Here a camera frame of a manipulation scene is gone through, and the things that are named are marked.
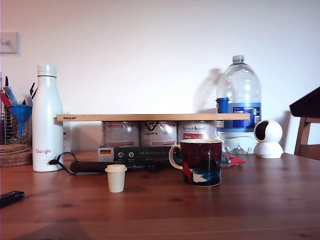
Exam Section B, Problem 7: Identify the blue plastic funnel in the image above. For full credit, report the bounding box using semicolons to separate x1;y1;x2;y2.
6;104;33;137

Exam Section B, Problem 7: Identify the large clear water bottle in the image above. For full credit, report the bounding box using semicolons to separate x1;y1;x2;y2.
215;54;263;151

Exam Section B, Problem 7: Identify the white wall switch plate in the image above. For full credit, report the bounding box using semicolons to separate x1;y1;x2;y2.
0;31;20;55

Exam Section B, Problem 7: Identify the black flat object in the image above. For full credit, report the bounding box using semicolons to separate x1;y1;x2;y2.
289;86;320;118

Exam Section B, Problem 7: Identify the white printed carton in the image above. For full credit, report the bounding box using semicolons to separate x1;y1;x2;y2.
62;121;72;153

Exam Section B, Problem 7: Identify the long wooden IKEA board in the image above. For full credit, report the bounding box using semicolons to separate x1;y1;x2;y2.
56;113;251;122

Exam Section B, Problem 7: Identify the brown wooden chair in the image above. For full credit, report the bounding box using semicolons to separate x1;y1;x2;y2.
293;116;320;161

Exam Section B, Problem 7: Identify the blue and white tube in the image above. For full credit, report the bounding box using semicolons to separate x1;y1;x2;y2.
2;86;20;105

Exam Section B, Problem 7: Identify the white Google steel bottle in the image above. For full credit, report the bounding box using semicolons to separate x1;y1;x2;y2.
32;64;65;173

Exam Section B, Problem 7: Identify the dark green box with flag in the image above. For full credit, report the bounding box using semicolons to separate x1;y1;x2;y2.
97;146;182;169

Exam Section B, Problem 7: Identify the USB stick with swivel cover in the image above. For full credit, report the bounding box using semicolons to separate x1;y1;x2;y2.
0;190;25;208

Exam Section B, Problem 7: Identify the red cloth pouch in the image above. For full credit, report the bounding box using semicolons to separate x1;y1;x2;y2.
221;152;247;167

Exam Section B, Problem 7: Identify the tin can with script label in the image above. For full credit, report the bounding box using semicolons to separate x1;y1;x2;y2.
176;121;216;146

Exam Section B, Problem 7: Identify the dark printed ceramic mug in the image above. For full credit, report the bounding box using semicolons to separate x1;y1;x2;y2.
168;139;223;187

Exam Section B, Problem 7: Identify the metal wire basket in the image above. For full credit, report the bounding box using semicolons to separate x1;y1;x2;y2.
0;109;33;146

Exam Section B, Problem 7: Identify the small blue plastic container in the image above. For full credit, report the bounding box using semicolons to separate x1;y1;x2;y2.
215;97;230;115

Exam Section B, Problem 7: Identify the white round security camera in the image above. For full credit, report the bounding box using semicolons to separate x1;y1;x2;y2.
253;119;285;159

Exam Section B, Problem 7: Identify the crumpled clear plastic piece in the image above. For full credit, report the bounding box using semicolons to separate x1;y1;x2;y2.
223;144;253;156

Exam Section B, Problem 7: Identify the dark wooden handle with strap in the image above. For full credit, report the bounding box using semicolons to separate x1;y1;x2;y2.
48;151;111;176

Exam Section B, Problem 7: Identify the small cream cup with lid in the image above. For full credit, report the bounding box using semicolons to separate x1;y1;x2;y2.
104;164;128;194

